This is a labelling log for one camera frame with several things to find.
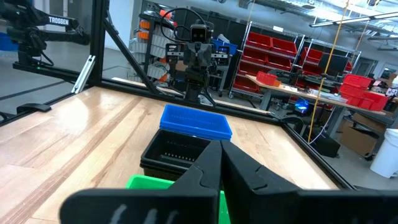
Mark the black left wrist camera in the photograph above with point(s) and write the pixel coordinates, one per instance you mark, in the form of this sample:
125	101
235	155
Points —
199	33

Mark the shelf with white orange parts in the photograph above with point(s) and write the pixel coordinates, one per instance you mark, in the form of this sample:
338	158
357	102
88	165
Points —
155	40

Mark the blue storage bin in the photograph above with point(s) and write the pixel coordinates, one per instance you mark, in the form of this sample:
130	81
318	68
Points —
228	46

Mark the white plastic bucket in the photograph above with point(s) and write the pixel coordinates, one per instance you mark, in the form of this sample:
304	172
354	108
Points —
387	152

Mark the black metal table frame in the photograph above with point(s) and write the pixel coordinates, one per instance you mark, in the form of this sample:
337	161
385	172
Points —
98	46

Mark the blue crate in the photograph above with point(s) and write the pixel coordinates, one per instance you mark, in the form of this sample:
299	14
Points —
7	42

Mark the blue glowing device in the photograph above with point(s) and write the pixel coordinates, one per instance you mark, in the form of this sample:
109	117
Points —
301	105

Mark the wooden workbench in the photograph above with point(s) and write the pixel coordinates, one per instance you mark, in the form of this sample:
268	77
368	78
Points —
289	90

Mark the red plastic bin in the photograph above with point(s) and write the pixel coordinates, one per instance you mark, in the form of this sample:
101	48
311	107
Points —
377	101
259	40
265	78
245	84
357	81
284	46
312	55
253	57
351	95

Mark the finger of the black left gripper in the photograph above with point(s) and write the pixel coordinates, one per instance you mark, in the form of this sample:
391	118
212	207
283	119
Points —
192	56
206	56

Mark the ceiling light strip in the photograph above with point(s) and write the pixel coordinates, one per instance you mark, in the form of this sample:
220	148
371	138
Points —
357	19

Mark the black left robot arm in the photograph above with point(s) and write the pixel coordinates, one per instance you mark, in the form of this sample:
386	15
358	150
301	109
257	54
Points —
199	81

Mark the green plastic basket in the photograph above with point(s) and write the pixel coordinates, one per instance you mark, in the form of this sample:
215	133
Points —
146	183

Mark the black monitor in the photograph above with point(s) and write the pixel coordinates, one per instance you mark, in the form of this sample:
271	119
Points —
334	62

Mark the black frame clamp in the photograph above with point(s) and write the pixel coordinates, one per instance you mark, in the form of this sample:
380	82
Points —
34	108

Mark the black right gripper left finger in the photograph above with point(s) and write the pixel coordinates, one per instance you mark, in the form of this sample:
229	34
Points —
174	202

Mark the silver aluminium bar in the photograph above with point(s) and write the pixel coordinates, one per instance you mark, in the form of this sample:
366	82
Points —
84	73

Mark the cardboard box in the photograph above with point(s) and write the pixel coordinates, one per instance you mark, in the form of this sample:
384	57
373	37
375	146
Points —
357	140

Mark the black floor box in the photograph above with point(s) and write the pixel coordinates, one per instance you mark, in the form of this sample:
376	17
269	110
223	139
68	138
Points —
323	144

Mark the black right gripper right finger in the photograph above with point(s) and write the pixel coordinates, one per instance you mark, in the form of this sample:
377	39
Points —
264	202

